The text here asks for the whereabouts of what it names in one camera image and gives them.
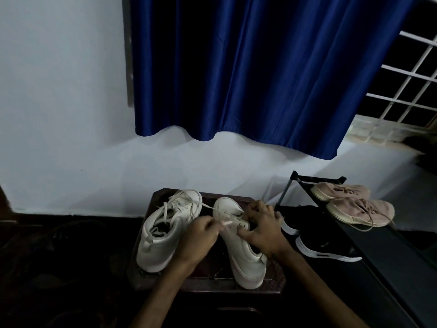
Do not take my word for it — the pink sneaker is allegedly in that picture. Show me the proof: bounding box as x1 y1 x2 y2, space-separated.
310 182 371 203
326 197 396 232

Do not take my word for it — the black sneaker white sole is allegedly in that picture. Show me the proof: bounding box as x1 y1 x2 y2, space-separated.
295 235 362 263
279 215 303 236

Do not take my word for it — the blue curtain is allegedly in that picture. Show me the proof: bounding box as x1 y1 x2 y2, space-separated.
402 134 437 174
129 0 419 160

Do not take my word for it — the person's left hand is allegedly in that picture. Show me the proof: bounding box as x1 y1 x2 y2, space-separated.
174 215 226 267

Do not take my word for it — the person's right forearm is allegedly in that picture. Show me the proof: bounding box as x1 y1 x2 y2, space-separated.
273 247 369 328

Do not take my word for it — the dark brown plastic stool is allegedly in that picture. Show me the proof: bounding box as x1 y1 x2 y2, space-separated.
127 187 287 295

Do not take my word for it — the person's left forearm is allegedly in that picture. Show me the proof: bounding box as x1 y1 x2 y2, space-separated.
129 257 198 328

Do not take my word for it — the white window grille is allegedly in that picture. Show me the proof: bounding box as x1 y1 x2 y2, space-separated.
345 29 437 146

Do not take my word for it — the person's right hand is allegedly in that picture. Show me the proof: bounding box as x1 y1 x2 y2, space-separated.
237 200 294 262

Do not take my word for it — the black shoe rack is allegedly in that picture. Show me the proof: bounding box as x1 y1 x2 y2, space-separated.
274 170 437 328

